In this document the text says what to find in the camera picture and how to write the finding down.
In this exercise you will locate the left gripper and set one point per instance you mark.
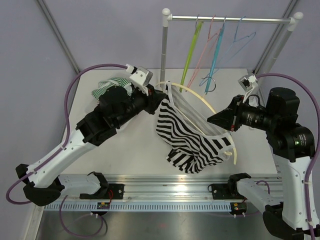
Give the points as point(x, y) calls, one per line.
point(153, 98)

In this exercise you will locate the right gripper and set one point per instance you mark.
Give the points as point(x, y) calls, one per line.
point(226, 119)

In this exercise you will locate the black white striped tank top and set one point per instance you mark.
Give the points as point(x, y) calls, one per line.
point(195, 143)

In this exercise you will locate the green striped tank top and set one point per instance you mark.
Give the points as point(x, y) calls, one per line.
point(104, 85)

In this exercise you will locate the light blue hanger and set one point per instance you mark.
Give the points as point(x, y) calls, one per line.
point(237, 45)

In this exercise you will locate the pink hanger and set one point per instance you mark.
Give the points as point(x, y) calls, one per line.
point(207, 49)

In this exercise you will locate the green hanger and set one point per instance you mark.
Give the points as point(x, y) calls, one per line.
point(193, 43)

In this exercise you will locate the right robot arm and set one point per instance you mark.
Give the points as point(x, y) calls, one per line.
point(293, 146)

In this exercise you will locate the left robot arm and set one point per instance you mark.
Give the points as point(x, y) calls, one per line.
point(115, 108)

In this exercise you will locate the white plastic basket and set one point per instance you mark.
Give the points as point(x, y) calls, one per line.
point(123, 127)

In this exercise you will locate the clothes rack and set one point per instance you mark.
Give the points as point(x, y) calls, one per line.
point(285, 27)

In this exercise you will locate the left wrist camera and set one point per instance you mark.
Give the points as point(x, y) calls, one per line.
point(139, 77)

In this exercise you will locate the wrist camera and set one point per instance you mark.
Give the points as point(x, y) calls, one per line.
point(139, 77)
point(249, 83)

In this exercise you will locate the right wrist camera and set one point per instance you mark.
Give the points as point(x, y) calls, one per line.
point(249, 83)

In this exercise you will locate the aluminium rail base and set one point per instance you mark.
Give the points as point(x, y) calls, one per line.
point(166, 193)

